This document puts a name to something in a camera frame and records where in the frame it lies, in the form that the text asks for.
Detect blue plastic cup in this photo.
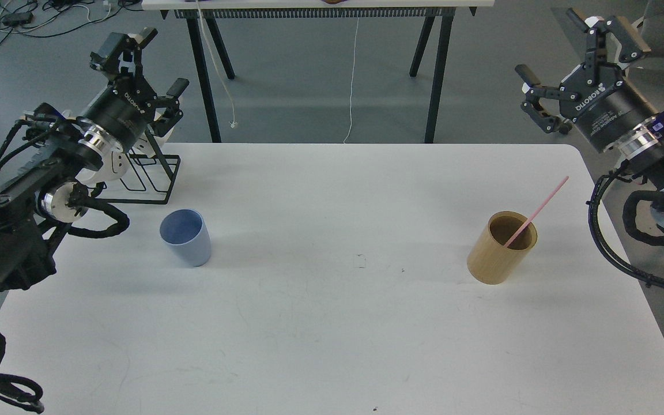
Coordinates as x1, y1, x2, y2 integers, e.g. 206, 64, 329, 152
159, 209, 212, 266

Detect bamboo cylindrical holder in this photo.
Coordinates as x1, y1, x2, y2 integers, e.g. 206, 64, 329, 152
466, 211, 538, 285

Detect black trestle table background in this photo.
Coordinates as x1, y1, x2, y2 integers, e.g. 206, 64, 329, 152
140, 1, 496, 144

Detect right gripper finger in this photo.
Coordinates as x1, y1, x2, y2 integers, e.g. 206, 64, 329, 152
515, 64, 576, 135
566, 8, 652, 76

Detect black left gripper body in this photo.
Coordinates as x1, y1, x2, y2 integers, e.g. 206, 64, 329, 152
77, 74, 157, 152

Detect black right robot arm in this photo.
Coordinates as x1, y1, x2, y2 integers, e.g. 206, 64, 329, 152
515, 8, 664, 289

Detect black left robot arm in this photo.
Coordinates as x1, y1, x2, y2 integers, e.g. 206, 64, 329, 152
0, 27, 189, 292

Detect black floor cables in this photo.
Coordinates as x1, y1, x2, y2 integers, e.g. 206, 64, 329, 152
0, 0, 142, 78

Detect pink chopstick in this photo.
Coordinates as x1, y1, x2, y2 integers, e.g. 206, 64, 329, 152
503, 175, 570, 248

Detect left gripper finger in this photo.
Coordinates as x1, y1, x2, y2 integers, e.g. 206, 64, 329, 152
90, 27, 157, 96
146, 78, 190, 137

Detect black wire cup rack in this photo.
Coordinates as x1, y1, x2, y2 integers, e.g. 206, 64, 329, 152
98, 130, 181, 205

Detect white hanging cable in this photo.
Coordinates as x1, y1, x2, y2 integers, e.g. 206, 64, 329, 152
196, 0, 239, 130
343, 17, 360, 144

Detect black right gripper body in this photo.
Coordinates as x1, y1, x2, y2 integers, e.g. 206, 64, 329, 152
560, 63, 657, 153

